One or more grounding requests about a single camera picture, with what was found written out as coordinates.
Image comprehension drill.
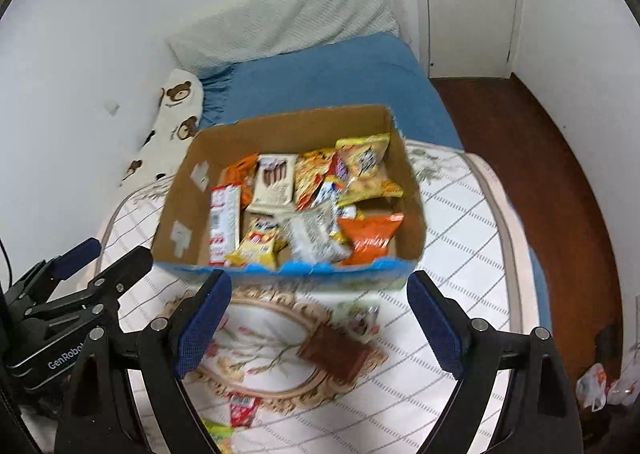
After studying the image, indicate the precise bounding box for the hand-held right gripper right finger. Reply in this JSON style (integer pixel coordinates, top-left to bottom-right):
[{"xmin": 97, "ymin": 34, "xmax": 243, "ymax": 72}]
[{"xmin": 406, "ymin": 270, "xmax": 583, "ymax": 454}]

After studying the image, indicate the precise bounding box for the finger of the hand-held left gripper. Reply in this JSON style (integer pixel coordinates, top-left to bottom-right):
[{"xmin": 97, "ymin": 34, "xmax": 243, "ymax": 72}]
[
  {"xmin": 10, "ymin": 237, "xmax": 102, "ymax": 305},
  {"xmin": 22, "ymin": 246, "xmax": 154, "ymax": 335}
]

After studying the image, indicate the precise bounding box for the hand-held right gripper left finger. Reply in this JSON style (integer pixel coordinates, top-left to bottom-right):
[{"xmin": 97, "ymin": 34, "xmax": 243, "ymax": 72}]
[{"xmin": 54, "ymin": 270, "xmax": 232, "ymax": 454}]

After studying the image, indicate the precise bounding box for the small white snack packet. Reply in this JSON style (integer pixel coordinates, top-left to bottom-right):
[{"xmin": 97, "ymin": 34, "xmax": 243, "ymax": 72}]
[{"xmin": 345, "ymin": 304, "xmax": 381, "ymax": 337}]

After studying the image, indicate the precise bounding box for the printed cardboard box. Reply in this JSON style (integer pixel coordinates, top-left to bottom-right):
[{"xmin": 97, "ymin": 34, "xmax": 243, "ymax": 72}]
[{"xmin": 150, "ymin": 104, "xmax": 428, "ymax": 291}]

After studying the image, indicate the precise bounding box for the small red snack packet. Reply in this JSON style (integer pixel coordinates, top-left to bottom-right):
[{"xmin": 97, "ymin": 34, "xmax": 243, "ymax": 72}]
[{"xmin": 227, "ymin": 394, "xmax": 262, "ymax": 430}]

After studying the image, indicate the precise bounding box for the yellow panda snack packet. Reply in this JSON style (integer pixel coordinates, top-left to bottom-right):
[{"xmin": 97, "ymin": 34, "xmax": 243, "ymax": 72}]
[{"xmin": 225, "ymin": 214, "xmax": 288, "ymax": 269}]

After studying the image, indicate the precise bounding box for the brown snack packet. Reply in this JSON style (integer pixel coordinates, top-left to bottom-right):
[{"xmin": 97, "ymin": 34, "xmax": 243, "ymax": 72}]
[{"xmin": 296, "ymin": 323, "xmax": 373, "ymax": 383}]

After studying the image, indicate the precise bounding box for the red white snack packet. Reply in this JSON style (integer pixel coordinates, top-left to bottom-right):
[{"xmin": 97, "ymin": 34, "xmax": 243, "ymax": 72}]
[{"xmin": 209, "ymin": 184, "xmax": 243, "ymax": 265}]

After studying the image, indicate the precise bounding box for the green snack packet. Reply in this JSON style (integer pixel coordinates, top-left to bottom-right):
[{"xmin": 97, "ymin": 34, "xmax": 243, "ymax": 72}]
[{"xmin": 200, "ymin": 418, "xmax": 236, "ymax": 454}]

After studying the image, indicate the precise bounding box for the white grey snack packet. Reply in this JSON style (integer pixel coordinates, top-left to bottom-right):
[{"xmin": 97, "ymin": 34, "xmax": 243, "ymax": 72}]
[{"xmin": 282, "ymin": 201, "xmax": 353, "ymax": 265}]

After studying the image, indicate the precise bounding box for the orange sausage packet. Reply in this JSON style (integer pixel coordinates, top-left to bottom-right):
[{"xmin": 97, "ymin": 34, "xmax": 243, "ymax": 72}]
[{"xmin": 220, "ymin": 154, "xmax": 260, "ymax": 187}]

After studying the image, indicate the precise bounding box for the white chocolate stick packet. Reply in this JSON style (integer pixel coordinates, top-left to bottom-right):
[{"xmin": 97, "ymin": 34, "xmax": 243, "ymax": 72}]
[{"xmin": 246, "ymin": 154, "xmax": 297, "ymax": 215}]

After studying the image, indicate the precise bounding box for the pale yellow snack packet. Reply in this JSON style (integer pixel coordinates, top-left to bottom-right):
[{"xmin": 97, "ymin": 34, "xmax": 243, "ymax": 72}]
[{"xmin": 334, "ymin": 133, "xmax": 405, "ymax": 207}]

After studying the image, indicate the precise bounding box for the orange noodle snack packet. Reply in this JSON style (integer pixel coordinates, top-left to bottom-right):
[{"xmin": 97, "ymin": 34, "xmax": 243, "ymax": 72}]
[{"xmin": 292, "ymin": 148, "xmax": 338, "ymax": 212}]

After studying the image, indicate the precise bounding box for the white orange plastic bag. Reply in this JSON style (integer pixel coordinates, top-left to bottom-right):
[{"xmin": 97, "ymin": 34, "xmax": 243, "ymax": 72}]
[{"xmin": 575, "ymin": 363, "xmax": 610, "ymax": 412}]

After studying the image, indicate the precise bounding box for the bear print bolster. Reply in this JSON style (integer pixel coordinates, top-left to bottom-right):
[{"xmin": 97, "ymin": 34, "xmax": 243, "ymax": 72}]
[{"xmin": 117, "ymin": 68, "xmax": 206, "ymax": 189}]

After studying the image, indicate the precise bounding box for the dark floor object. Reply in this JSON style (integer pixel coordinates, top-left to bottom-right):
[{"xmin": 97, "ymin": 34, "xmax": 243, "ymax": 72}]
[{"xmin": 597, "ymin": 324, "xmax": 618, "ymax": 360}]

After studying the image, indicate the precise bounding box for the blue bed sheet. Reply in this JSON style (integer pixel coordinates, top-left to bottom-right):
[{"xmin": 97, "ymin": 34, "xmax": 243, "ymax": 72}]
[{"xmin": 197, "ymin": 31, "xmax": 553, "ymax": 335}]

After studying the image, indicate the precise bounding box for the grey white pillow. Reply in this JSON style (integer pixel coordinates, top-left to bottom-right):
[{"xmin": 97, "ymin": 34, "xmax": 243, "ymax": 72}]
[{"xmin": 165, "ymin": 0, "xmax": 401, "ymax": 69}]

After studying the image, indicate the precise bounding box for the white door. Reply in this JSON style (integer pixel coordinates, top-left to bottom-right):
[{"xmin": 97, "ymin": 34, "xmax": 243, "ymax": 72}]
[{"xmin": 407, "ymin": 0, "xmax": 528, "ymax": 82}]

